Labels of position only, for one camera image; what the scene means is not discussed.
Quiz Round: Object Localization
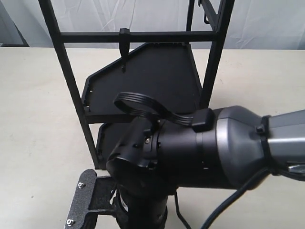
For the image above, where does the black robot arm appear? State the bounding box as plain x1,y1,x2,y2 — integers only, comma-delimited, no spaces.
106,106,305,229

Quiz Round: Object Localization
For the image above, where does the speckled metal mounting bracket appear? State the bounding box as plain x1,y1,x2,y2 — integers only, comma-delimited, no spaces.
64,169,116,229

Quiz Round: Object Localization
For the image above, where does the white backdrop cloth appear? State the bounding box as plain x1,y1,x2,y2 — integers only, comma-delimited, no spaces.
0,0,305,50

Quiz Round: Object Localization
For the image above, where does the black round cable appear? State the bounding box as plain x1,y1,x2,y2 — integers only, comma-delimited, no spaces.
201,166,305,229

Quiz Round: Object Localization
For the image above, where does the black metal rack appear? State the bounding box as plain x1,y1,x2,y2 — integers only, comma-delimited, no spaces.
39,0,234,170

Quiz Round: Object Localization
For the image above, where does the black ribbon cable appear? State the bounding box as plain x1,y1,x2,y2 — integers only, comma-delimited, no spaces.
113,92,195,126

